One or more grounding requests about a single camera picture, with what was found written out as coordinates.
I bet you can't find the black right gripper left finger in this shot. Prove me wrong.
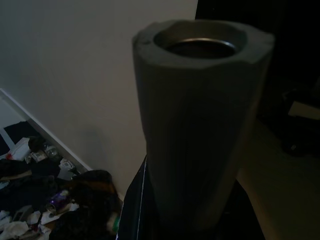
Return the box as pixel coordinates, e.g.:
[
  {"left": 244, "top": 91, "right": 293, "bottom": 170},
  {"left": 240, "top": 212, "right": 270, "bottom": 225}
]
[{"left": 119, "top": 156, "right": 161, "bottom": 240}]

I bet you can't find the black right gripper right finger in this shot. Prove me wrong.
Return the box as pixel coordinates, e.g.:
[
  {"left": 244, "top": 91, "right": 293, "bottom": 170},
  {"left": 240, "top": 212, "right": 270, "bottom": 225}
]
[{"left": 219, "top": 183, "right": 266, "bottom": 240}]

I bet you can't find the broom with grey foam handle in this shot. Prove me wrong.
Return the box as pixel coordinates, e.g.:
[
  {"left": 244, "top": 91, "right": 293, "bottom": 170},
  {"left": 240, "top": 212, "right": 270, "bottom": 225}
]
[{"left": 131, "top": 18, "right": 276, "bottom": 234}]

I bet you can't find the green white packet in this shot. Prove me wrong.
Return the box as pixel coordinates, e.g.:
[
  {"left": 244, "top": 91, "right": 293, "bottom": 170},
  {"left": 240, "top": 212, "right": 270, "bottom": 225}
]
[{"left": 106, "top": 211, "right": 123, "bottom": 234}]

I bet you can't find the black garment with brown band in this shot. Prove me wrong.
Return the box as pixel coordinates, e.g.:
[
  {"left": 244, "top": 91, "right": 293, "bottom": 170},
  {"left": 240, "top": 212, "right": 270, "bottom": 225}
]
[{"left": 49, "top": 169, "right": 121, "bottom": 240}]

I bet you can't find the purple drink can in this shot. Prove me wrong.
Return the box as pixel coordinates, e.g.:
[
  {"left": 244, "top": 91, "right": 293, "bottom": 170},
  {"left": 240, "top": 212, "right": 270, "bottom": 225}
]
[{"left": 45, "top": 189, "right": 71, "bottom": 216}]

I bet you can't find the white grey small device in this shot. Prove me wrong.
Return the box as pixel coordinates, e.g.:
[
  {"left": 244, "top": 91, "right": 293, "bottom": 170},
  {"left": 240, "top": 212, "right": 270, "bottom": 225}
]
[{"left": 58, "top": 159, "right": 76, "bottom": 174}]

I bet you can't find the crushed clear bottle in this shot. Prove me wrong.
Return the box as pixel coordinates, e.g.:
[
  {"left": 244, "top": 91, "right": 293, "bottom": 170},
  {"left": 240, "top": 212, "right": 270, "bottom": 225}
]
[{"left": 40, "top": 141, "right": 61, "bottom": 161}]

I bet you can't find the black cabinet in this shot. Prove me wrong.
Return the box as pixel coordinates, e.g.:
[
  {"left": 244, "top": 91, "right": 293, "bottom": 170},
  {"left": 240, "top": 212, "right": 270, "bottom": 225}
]
[{"left": 281, "top": 81, "right": 320, "bottom": 156}]

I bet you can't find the crumpled white tissue pile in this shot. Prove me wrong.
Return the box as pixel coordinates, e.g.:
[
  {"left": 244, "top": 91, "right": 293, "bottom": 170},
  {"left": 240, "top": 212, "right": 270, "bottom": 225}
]
[{"left": 0, "top": 209, "right": 31, "bottom": 240}]

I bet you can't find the white box with red mark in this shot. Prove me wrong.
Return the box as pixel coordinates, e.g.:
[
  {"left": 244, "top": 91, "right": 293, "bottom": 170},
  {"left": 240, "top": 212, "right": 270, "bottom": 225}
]
[{"left": 8, "top": 136, "right": 33, "bottom": 161}]

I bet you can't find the grey plastic bracket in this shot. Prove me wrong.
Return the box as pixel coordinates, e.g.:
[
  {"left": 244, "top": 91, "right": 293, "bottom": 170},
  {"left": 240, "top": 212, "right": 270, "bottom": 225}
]
[{"left": 11, "top": 205, "right": 34, "bottom": 223}]

